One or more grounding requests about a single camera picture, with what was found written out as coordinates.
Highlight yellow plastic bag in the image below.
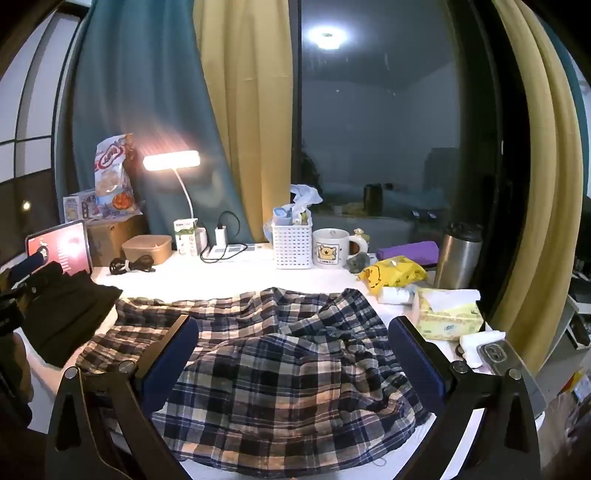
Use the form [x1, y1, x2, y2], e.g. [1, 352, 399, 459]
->
[358, 256, 428, 296]

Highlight blue curtain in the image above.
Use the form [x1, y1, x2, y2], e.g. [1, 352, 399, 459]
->
[55, 0, 257, 245]

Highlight dark jar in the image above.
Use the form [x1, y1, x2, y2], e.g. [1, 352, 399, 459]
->
[363, 183, 384, 215]

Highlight white small bottle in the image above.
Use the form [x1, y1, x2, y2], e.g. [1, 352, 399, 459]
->
[379, 286, 416, 305]

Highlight black cloth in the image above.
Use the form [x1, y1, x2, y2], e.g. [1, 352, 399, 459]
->
[21, 262, 124, 367]

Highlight white desk lamp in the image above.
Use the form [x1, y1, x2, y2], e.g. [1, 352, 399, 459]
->
[142, 150, 208, 256]

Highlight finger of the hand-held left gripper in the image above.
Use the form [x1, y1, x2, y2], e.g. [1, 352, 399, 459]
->
[7, 254, 49, 283]

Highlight snack bag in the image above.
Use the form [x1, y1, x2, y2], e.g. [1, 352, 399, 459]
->
[93, 134, 141, 215]

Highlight green and white carton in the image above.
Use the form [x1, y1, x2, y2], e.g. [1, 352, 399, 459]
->
[174, 218, 197, 256]

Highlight white plastic bag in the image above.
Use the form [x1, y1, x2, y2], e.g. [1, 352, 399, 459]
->
[290, 184, 323, 217]

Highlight white mug with bear print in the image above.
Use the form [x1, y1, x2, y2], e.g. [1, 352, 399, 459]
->
[312, 228, 369, 270]

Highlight brown lidded food container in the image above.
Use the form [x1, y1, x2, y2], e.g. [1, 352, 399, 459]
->
[121, 234, 174, 266]

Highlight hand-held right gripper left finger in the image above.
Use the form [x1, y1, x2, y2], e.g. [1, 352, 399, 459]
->
[45, 315, 200, 480]

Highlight yellow curtain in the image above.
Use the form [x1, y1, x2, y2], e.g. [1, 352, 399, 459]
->
[193, 0, 296, 244]
[489, 0, 585, 374]

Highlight white plastic basket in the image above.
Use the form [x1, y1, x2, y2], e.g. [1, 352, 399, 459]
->
[271, 217, 315, 270]

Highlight yellow tissue box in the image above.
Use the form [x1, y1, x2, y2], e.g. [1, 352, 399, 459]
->
[412, 287, 483, 341]

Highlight steel thermos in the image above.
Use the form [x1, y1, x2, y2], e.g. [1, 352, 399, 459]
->
[434, 222, 483, 291]

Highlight white charger with cable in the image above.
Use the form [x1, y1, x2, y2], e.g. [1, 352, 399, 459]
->
[199, 210, 242, 265]

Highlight small colourful printed box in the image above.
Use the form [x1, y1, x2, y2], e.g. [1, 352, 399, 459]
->
[63, 190, 100, 222]

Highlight cardboard box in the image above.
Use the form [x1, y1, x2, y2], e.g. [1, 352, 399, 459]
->
[87, 215, 148, 268]

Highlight phone in clear case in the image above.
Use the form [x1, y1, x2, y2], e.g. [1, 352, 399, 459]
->
[478, 339, 548, 416]

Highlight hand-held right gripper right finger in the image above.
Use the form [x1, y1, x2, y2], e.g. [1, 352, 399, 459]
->
[388, 316, 542, 480]

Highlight white power strip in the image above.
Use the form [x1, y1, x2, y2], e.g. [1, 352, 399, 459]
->
[203, 243, 273, 261]

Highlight white shelf unit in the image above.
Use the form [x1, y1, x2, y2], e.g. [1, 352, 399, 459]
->
[563, 258, 591, 352]

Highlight coiled black cable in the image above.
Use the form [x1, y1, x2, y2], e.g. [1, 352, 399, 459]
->
[109, 256, 155, 276]

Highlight purple cloth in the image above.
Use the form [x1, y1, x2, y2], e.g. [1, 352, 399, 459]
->
[376, 241, 440, 267]

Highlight plaid flannel shirt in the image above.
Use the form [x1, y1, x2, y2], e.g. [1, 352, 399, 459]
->
[76, 287, 432, 466]

